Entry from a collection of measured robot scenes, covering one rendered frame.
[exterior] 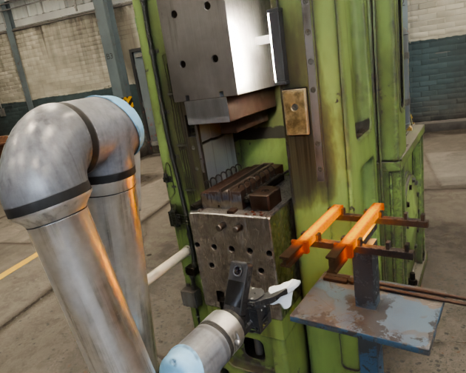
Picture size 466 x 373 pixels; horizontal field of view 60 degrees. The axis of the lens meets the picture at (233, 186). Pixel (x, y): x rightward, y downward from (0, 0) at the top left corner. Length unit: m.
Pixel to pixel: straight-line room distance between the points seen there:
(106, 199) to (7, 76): 10.15
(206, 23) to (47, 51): 8.49
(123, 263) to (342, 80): 1.05
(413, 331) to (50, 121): 1.05
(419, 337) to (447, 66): 6.49
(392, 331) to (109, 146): 0.93
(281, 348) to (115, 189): 1.29
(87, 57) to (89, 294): 8.79
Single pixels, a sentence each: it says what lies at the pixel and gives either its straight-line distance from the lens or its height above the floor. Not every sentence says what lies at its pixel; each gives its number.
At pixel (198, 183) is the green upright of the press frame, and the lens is 1.90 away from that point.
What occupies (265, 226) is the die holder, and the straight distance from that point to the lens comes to 1.54.
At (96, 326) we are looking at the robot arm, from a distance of 0.63.
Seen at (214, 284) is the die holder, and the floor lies 0.58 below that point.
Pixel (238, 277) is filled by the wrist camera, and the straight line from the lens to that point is 0.89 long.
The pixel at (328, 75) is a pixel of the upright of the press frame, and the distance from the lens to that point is 1.53.
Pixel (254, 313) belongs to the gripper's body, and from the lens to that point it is 0.92.
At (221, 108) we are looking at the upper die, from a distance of 1.56.
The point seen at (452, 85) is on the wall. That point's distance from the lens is 7.54.
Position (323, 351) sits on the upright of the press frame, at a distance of 2.01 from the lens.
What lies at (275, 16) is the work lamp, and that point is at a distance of 1.56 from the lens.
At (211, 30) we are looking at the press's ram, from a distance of 1.56.
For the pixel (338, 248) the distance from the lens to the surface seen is 1.07.
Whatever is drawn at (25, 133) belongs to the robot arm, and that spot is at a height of 1.42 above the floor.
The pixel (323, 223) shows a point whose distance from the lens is 1.26.
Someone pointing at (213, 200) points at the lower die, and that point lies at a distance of 1.70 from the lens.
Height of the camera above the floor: 1.46
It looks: 16 degrees down
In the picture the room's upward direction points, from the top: 9 degrees counter-clockwise
